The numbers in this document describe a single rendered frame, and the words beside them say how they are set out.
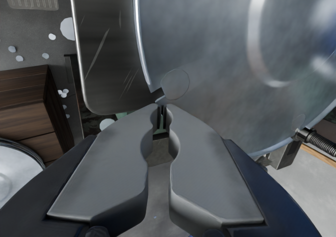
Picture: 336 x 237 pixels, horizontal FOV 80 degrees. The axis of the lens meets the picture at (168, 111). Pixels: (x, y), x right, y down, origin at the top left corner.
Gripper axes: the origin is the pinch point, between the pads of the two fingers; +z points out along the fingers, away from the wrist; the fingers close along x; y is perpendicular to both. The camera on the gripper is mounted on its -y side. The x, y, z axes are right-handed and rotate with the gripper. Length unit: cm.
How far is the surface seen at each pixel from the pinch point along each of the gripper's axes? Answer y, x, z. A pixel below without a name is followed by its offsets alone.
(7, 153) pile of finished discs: 30, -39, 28
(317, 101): 3.6, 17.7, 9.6
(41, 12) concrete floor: 0, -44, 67
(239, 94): 0.8, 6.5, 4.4
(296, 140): 12.2, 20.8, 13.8
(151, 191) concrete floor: 113, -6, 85
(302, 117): 5.4, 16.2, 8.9
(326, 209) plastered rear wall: 116, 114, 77
